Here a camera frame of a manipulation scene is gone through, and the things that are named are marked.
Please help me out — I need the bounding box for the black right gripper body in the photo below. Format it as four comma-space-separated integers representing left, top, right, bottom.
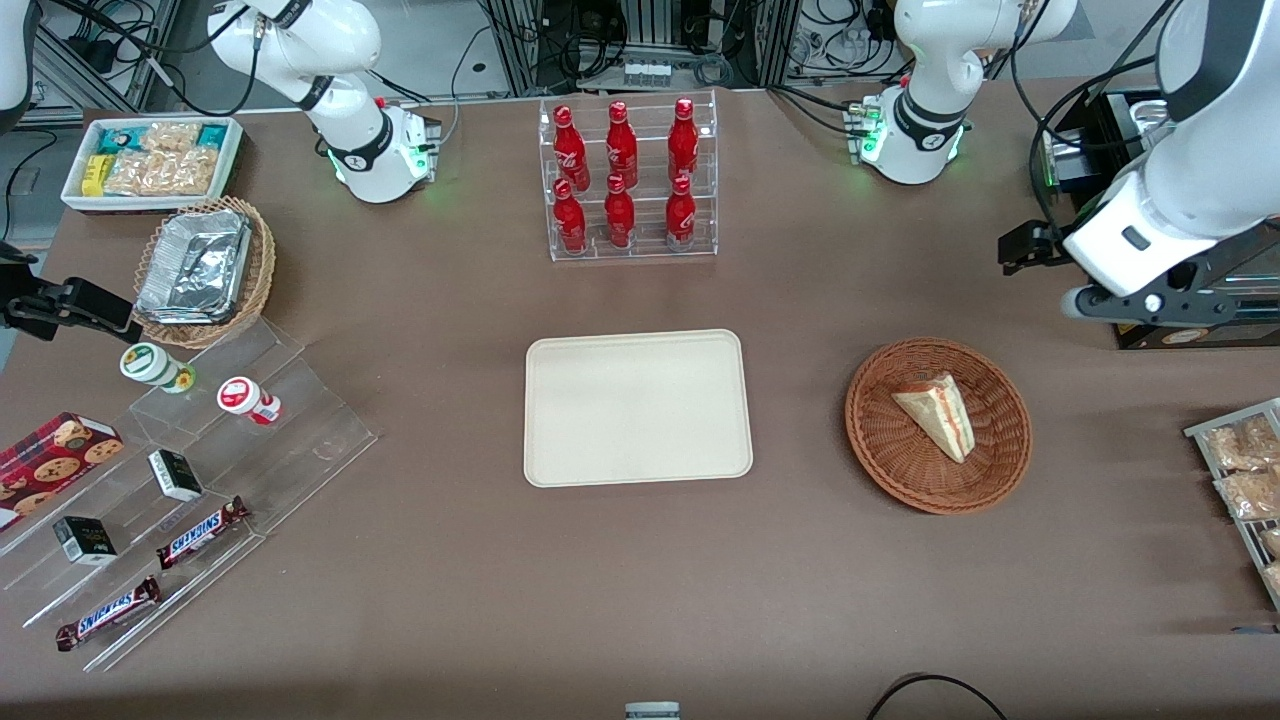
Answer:
0, 243, 73, 333

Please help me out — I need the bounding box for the triangular sandwich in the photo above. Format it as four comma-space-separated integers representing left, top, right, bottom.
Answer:
891, 372, 976, 464

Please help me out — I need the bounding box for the aluminium foil tray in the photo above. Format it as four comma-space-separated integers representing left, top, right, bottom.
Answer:
136, 208, 253, 326

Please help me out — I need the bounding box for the light wicker basket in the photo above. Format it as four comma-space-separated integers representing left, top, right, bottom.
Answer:
133, 196, 277, 349

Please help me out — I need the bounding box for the round brown wicker basket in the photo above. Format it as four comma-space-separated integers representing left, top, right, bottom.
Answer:
845, 338, 1033, 516

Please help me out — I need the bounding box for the cream rectangular tray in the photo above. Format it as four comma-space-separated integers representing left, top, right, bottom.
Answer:
524, 329, 754, 489

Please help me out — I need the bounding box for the green lid cup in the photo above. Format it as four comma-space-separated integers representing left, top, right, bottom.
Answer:
120, 342, 197, 394

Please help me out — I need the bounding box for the white snack bin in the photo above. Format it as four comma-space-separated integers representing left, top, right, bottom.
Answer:
60, 116, 245, 216

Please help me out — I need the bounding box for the black hot dog warmer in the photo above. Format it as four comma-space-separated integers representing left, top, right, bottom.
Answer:
1040, 88, 1280, 351

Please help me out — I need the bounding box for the clear rice cracker packet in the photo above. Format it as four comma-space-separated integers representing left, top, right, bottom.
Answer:
105, 148, 221, 197

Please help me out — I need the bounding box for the red cookie box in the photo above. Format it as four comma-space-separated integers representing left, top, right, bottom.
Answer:
0, 412, 125, 531

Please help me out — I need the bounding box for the red lid cup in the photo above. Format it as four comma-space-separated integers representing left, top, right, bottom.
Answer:
217, 376, 283, 426

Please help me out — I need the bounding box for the small black box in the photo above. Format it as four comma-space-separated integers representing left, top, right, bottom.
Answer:
52, 516, 118, 566
148, 449, 204, 502

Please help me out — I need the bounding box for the clear acrylic stepped shelf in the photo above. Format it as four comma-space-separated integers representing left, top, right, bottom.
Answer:
0, 315, 379, 673

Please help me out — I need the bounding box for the snickers bar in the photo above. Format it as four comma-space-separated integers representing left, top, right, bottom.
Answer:
156, 496, 251, 571
55, 576, 162, 652

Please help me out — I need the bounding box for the red cola bottle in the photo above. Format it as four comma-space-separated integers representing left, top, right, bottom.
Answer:
605, 100, 639, 191
553, 104, 591, 191
553, 178, 588, 253
604, 174, 636, 249
666, 176, 697, 251
668, 97, 700, 186

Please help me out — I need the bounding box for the clear acrylic bottle rack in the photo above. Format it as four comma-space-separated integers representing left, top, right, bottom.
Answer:
538, 90, 719, 263

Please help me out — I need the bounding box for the grey wire tray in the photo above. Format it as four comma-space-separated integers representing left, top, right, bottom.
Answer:
1184, 398, 1280, 613

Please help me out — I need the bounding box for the black cable loop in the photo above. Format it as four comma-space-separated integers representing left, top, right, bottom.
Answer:
865, 673, 1011, 720

